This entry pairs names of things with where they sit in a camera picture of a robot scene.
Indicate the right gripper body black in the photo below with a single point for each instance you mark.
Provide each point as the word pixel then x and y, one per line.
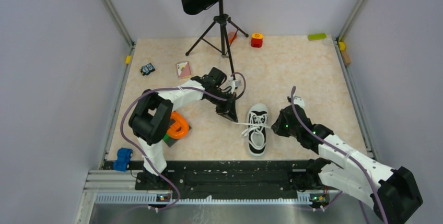
pixel 282 127

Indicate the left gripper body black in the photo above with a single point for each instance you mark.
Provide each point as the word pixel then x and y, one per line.
pixel 221 106

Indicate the black white sneaker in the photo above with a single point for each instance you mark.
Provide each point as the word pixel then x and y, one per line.
pixel 257 122

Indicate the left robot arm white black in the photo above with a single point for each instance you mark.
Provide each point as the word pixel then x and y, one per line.
pixel 149 115

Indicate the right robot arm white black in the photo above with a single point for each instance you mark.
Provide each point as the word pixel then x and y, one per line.
pixel 391 193

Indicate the pink white card box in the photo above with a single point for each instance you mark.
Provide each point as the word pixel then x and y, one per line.
pixel 183 69

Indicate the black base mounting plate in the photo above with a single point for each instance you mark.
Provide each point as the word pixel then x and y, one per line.
pixel 235 179

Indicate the orange plastic cup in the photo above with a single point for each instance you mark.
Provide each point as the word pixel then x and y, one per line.
pixel 232 37

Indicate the red yellow button block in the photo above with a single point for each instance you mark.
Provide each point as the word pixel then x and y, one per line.
pixel 257 40

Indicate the small black blue toy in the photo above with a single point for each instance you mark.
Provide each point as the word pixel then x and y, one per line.
pixel 147 69

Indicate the lime green block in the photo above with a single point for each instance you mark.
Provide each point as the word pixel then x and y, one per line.
pixel 317 36

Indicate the yellow corner clip right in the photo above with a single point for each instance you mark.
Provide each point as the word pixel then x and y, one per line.
pixel 342 46

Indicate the blue toy car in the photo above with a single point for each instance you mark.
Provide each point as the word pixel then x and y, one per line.
pixel 122 162

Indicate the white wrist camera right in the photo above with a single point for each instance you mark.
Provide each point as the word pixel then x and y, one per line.
pixel 296 100

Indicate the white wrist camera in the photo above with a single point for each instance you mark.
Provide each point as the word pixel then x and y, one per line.
pixel 296 100
pixel 233 84

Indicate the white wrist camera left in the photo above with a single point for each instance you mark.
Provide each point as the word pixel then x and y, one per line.
pixel 233 84

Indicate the orange ring toy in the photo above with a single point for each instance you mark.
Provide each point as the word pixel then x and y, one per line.
pixel 179 127

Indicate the grey base plate green block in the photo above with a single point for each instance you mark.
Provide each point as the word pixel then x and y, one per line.
pixel 170 141

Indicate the wooden block right rail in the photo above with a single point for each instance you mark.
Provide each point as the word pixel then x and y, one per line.
pixel 346 58

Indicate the yellow clip left rail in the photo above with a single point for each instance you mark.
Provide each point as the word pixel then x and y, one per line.
pixel 128 60

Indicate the white slotted cable duct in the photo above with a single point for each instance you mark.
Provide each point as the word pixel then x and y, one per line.
pixel 147 198

